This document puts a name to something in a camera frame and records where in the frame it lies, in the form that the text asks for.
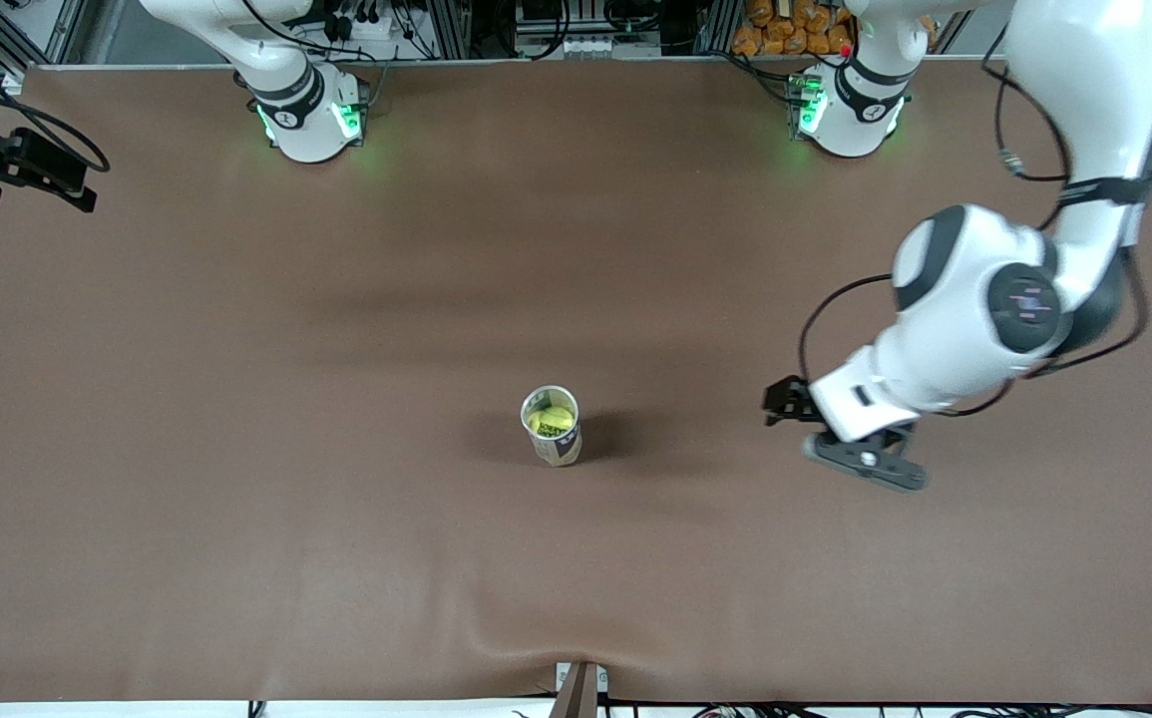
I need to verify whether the clear tennis ball can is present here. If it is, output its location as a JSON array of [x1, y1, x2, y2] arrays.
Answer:
[[520, 385, 584, 469]]

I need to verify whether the yellow Wilson tennis ball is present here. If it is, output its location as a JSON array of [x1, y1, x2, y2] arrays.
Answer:
[[528, 397, 577, 440]]

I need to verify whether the white power strip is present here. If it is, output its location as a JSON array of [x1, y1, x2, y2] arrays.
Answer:
[[321, 0, 392, 41]]

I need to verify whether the orange bag pile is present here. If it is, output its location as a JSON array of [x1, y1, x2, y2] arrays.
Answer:
[[732, 0, 854, 58]]

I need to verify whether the brown table mat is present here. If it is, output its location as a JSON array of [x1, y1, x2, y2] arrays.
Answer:
[[0, 58, 1152, 705]]

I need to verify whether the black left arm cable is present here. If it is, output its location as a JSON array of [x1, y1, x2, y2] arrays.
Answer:
[[798, 40, 1152, 418]]

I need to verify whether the aluminium profile post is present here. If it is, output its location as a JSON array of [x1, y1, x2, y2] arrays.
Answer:
[[551, 660, 611, 718]]

